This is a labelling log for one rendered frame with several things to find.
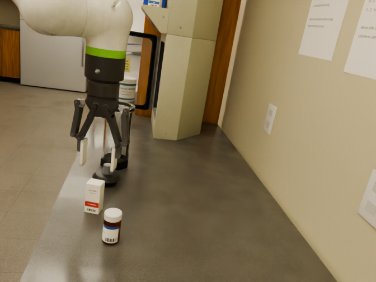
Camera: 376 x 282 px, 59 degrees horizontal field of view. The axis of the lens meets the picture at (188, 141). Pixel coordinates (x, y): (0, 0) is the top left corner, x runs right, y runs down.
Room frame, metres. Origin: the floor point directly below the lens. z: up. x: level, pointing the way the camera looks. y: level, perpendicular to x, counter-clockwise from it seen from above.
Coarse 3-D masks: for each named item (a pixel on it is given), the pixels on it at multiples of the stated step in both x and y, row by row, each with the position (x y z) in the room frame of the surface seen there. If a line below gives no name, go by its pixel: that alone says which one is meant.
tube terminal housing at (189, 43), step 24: (192, 0) 1.48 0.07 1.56; (216, 0) 1.60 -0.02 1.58; (168, 24) 1.46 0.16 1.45; (192, 24) 1.48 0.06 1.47; (216, 24) 1.63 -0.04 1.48; (168, 48) 1.46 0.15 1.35; (192, 48) 1.50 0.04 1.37; (168, 72) 1.47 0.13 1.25; (192, 72) 1.52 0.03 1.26; (168, 96) 1.47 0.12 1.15; (192, 96) 1.55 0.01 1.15; (168, 120) 1.47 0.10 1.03; (192, 120) 1.57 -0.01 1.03
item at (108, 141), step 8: (120, 104) 1.14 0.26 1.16; (128, 104) 1.14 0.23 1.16; (120, 120) 1.06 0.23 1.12; (104, 128) 1.08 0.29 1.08; (120, 128) 1.06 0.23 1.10; (104, 136) 1.07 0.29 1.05; (104, 144) 1.07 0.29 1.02; (112, 144) 1.06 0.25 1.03; (104, 152) 1.07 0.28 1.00; (120, 160) 1.07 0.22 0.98
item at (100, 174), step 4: (104, 164) 0.95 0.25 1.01; (108, 164) 0.95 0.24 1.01; (104, 168) 0.94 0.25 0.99; (108, 168) 0.94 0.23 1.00; (96, 172) 0.94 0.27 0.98; (100, 172) 0.95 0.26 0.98; (104, 172) 0.94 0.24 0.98; (108, 172) 0.94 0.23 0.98; (112, 172) 0.96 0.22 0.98; (116, 172) 0.97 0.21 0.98; (92, 176) 0.93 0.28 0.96; (96, 176) 0.92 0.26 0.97; (100, 176) 0.92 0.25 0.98; (104, 176) 0.92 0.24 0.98; (108, 176) 0.93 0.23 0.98; (112, 176) 0.93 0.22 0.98; (116, 176) 0.94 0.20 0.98; (120, 176) 0.96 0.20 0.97; (104, 180) 0.91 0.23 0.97; (108, 180) 0.91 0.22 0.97; (112, 180) 0.92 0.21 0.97; (116, 180) 0.93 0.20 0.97; (108, 184) 0.92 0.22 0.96; (112, 184) 0.93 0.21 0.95
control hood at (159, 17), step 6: (144, 6) 1.44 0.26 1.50; (150, 6) 1.44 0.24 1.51; (144, 12) 1.59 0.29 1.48; (150, 12) 1.45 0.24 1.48; (156, 12) 1.45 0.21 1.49; (162, 12) 1.45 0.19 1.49; (168, 12) 1.46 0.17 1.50; (150, 18) 1.46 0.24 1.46; (156, 18) 1.45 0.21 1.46; (162, 18) 1.46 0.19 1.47; (156, 24) 1.45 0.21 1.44; (162, 24) 1.46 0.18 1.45; (162, 30) 1.46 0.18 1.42
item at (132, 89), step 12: (132, 36) 1.75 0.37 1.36; (132, 48) 1.75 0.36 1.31; (144, 48) 1.76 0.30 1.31; (156, 48) 1.76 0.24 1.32; (132, 60) 1.75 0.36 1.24; (144, 60) 1.76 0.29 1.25; (132, 72) 1.75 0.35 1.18; (144, 72) 1.76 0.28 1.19; (120, 84) 1.75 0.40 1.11; (132, 84) 1.75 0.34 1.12; (144, 84) 1.76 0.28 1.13; (120, 96) 1.75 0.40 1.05; (132, 96) 1.75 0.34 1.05; (144, 96) 1.76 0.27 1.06
